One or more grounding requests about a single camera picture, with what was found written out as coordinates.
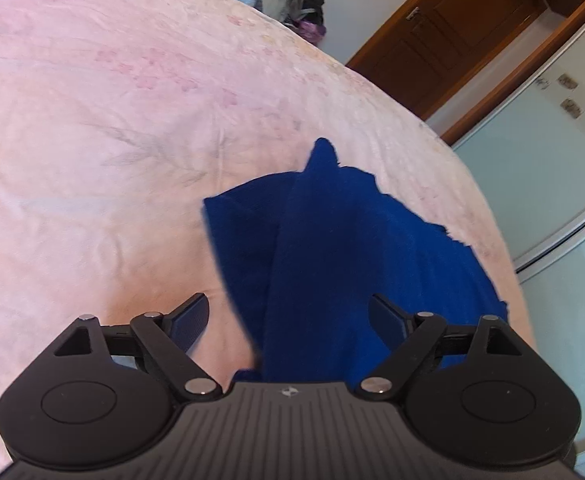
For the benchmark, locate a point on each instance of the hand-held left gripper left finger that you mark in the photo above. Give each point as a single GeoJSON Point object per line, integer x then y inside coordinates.
{"type": "Point", "coordinates": [192, 317]}

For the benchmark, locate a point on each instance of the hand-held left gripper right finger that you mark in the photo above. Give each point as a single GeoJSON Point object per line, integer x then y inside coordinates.
{"type": "Point", "coordinates": [387, 317]}

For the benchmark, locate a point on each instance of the blue knit sweater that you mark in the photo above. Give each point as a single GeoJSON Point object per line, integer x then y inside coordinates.
{"type": "Point", "coordinates": [332, 260]}

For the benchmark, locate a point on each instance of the pink blanket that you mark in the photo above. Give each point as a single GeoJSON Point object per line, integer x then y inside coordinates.
{"type": "Point", "coordinates": [122, 135]}

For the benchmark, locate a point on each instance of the white glass sliding wardrobe door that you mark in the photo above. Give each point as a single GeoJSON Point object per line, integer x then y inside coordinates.
{"type": "Point", "coordinates": [547, 185]}

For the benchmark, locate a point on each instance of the purple bag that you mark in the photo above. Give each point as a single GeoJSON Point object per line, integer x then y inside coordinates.
{"type": "Point", "coordinates": [312, 32]}

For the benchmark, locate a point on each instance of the wooden door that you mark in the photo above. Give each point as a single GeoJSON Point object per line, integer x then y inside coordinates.
{"type": "Point", "coordinates": [452, 25]}

